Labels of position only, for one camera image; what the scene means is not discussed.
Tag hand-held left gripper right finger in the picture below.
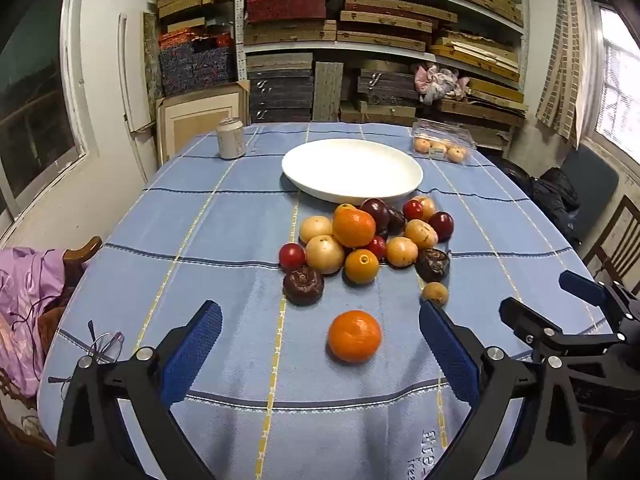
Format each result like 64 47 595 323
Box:
419 300 586 480

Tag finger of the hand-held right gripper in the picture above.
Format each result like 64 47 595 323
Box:
559 270 622 312
500 297 624 362

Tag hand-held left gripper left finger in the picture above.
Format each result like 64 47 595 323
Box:
54 300 223 480

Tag small tan round fruit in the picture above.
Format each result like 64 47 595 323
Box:
421 281 449 306

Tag orange mandarin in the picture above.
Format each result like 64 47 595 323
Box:
332 205 377 248
327 310 383 364

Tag dark red round fruit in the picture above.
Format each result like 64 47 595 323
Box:
428 211 455 241

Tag white oval plate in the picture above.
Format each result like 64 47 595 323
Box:
281 139 425 205

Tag slatted wooden chair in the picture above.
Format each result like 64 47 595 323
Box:
582 195 640 286

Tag eyeglasses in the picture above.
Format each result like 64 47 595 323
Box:
47 320 126 401

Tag black jacket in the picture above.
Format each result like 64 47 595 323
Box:
500 160 583 246

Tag black office chair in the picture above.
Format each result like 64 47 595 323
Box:
560 144 621 241

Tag blue checked tablecloth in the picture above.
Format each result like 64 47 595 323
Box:
37 121 616 480

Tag purple cloth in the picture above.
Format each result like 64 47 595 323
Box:
0 247 76 396

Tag clear plastic clamshell box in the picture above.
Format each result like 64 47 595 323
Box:
411 118 477 165

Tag bright barred window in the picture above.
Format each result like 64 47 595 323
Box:
590 0 640 161

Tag grey drink can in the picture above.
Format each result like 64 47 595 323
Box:
216 117 247 160

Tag beige checked curtain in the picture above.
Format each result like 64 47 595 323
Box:
536 0 593 141

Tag pink plastic bag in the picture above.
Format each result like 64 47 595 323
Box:
413 62 471 106

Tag dark brown patterned boxes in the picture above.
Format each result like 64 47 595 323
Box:
356 67 423 108

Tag stack of dark grey boxes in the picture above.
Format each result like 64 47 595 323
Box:
247 54 315 123

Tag white leaning board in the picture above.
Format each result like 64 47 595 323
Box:
118 12 153 133

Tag stack of blue patterned boxes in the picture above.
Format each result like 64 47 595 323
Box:
159 37 237 97

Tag grey perforated panel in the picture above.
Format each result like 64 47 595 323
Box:
312 61 345 122

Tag mottled green panel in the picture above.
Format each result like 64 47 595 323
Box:
143 11 165 117

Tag white framed window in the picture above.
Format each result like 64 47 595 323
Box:
0 0 98 216

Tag orange patterned boxes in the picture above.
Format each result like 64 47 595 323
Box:
159 30 235 48

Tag white metal shelving unit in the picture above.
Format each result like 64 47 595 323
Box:
234 0 531 158

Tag wooden picture frame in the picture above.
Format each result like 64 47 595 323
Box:
156 80 251 166

